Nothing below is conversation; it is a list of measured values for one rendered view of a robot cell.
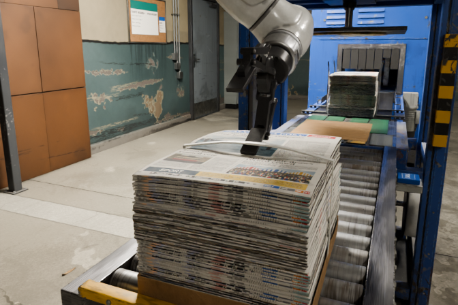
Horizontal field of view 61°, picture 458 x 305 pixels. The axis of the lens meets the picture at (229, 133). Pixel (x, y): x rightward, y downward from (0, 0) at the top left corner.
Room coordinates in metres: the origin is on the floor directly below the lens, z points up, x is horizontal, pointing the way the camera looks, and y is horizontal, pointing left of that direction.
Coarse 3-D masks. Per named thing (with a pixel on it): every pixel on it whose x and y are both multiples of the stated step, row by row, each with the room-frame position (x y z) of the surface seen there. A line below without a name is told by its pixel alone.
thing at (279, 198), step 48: (144, 192) 0.58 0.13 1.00; (192, 192) 0.54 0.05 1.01; (240, 192) 0.52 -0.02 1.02; (288, 192) 0.49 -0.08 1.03; (144, 240) 0.57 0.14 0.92; (192, 240) 0.54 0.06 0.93; (240, 240) 0.51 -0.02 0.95; (288, 240) 0.49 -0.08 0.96; (192, 288) 0.55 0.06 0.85; (240, 288) 0.51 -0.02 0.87; (288, 288) 0.48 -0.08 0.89
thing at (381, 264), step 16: (384, 160) 1.42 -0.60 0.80; (384, 176) 1.23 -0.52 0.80; (384, 192) 1.09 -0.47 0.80; (384, 208) 0.97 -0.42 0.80; (384, 224) 0.87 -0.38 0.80; (384, 240) 0.79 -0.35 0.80; (384, 256) 0.72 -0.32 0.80; (368, 272) 0.66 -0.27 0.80; (384, 272) 0.66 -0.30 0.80; (368, 288) 0.61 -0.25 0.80; (384, 288) 0.61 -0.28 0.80; (368, 304) 0.57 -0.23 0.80; (384, 304) 0.57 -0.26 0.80
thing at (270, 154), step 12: (216, 144) 0.74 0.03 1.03; (228, 144) 0.74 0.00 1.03; (240, 156) 0.67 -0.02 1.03; (252, 156) 0.67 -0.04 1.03; (264, 156) 0.67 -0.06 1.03; (276, 156) 0.67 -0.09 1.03; (288, 156) 0.67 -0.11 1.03; (300, 156) 0.67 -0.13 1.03; (324, 156) 0.66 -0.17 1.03; (324, 192) 0.63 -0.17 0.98
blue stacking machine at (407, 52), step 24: (336, 24) 3.99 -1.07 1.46; (360, 24) 3.91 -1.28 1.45; (384, 24) 3.83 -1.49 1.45; (408, 24) 3.74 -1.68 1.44; (312, 48) 4.10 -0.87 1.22; (336, 48) 4.00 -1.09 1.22; (360, 48) 3.91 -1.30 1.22; (384, 48) 3.82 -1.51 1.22; (408, 48) 3.74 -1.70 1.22; (312, 72) 4.09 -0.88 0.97; (384, 72) 4.31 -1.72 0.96; (408, 72) 3.73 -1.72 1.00; (312, 96) 4.09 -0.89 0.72
